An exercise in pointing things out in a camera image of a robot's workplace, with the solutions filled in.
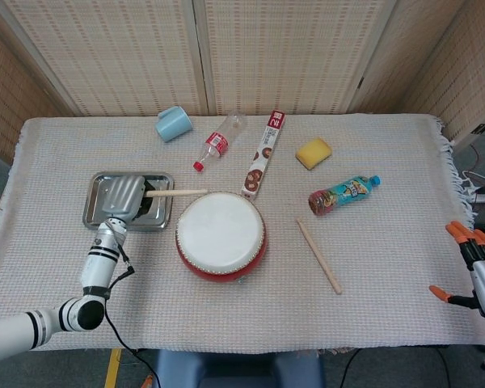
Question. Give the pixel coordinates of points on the wooden drumstick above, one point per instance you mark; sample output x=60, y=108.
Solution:
x=178, y=192
x=318, y=255

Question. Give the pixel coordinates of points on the blue robot base cover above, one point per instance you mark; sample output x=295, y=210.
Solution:
x=238, y=369

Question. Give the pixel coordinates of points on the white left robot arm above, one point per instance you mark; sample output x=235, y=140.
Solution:
x=99, y=266

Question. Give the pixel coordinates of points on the long white wrap box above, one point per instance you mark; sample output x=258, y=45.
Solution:
x=266, y=149

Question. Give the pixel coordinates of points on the red and white drum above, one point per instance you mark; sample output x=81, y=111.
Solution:
x=220, y=230

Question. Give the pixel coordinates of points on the clear bottle red label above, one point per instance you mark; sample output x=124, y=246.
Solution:
x=216, y=143

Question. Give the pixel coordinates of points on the light blue plastic cup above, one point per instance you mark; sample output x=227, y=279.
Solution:
x=171, y=125

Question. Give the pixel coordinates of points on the juice bottle blue label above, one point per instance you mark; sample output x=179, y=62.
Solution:
x=343, y=195

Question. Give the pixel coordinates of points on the yellow sponge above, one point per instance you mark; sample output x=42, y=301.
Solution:
x=313, y=153

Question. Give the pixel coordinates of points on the white power adapter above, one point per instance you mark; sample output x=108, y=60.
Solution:
x=482, y=197

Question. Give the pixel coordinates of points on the rectangular metal tray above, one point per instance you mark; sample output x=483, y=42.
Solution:
x=161, y=214

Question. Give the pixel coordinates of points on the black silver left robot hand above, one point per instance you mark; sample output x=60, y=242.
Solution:
x=123, y=198

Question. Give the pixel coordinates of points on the white woven table cloth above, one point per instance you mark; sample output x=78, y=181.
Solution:
x=266, y=323

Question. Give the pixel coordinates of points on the woven bamboo screen panel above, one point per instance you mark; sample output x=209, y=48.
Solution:
x=291, y=56
x=477, y=72
x=412, y=48
x=117, y=60
x=8, y=93

